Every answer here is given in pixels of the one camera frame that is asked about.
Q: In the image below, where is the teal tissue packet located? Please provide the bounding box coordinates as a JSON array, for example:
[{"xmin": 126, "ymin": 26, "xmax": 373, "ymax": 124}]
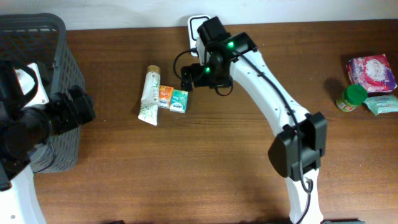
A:
[{"xmin": 170, "ymin": 90, "xmax": 188, "ymax": 113}]

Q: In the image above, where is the orange tissue packet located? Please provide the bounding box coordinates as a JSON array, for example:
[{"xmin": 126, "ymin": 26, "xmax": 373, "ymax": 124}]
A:
[{"xmin": 158, "ymin": 85, "xmax": 174, "ymax": 109}]

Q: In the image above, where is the white bamboo print tube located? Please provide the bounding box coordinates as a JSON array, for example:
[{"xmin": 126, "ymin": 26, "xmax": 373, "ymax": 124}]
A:
[{"xmin": 138, "ymin": 65, "xmax": 160, "ymax": 126}]

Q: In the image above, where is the dark grey plastic basket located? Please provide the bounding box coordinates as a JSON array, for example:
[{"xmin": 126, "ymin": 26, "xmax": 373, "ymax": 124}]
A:
[{"xmin": 1, "ymin": 13, "xmax": 85, "ymax": 173}]

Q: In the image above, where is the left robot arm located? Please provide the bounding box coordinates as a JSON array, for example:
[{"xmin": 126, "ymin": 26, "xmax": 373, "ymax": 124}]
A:
[{"xmin": 1, "ymin": 60, "xmax": 96, "ymax": 223}]

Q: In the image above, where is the green lid jar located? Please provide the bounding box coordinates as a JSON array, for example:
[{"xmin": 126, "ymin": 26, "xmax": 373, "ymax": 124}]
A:
[{"xmin": 335, "ymin": 84, "xmax": 368, "ymax": 112}]

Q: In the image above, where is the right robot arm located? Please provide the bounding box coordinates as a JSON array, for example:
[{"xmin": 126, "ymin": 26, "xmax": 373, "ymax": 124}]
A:
[{"xmin": 178, "ymin": 15, "xmax": 327, "ymax": 223}]

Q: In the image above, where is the mint toilet tissue pack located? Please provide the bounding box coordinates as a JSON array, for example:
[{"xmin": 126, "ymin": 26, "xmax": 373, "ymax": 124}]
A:
[{"xmin": 364, "ymin": 95, "xmax": 398, "ymax": 116}]

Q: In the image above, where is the red purple snack bag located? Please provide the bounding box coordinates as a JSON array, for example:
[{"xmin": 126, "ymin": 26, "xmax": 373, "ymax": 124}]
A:
[{"xmin": 346, "ymin": 54, "xmax": 397, "ymax": 93}]

